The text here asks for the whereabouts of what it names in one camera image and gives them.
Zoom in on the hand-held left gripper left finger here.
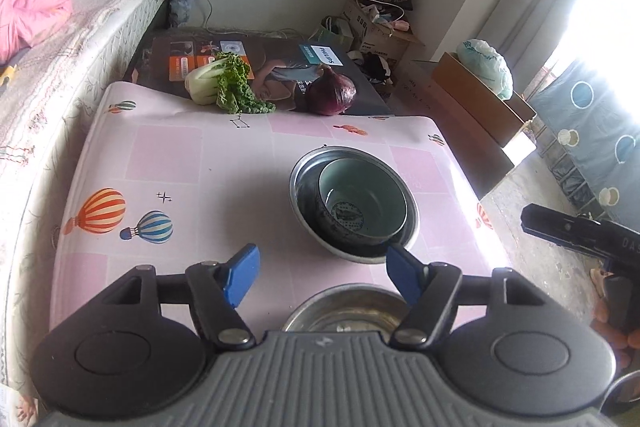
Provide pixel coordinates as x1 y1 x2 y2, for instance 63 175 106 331
100 243 262 351

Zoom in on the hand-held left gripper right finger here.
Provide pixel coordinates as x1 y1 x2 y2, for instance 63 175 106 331
386 244 543 350

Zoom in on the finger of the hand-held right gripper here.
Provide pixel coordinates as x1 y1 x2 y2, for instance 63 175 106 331
520 203 603 253

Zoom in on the small steel bowl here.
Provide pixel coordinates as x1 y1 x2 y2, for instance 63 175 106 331
281 284 417 334

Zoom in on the green ceramic bowl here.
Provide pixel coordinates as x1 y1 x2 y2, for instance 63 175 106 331
318 159 407 244

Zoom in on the person's right hand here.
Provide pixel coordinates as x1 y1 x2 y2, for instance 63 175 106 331
592 307 640 350

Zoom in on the metal drying rack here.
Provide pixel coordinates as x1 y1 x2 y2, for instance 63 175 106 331
520 117 606 218

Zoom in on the blue hanging blanket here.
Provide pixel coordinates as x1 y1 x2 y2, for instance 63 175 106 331
527 59 640 228

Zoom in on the pink printed tablecloth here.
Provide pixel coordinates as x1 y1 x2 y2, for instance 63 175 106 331
50 81 511 343

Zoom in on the brown wooden panel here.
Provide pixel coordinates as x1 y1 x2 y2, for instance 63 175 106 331
390 59 516 200

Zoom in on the long cardboard box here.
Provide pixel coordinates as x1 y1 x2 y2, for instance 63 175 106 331
431 52 537 148

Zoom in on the green plastic bag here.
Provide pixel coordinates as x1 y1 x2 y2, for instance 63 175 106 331
456 39 514 102

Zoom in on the bok choy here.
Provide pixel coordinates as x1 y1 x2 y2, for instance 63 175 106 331
184 53 277 115

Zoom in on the red onion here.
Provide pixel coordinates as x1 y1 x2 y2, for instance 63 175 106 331
306 66 358 116

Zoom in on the open cardboard box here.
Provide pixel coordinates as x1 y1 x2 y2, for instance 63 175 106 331
334 0 426 68

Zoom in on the white mattress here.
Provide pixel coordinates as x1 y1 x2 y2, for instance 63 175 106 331
0 0 176 388

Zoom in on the white cable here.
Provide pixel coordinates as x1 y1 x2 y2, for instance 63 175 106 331
199 0 296 40

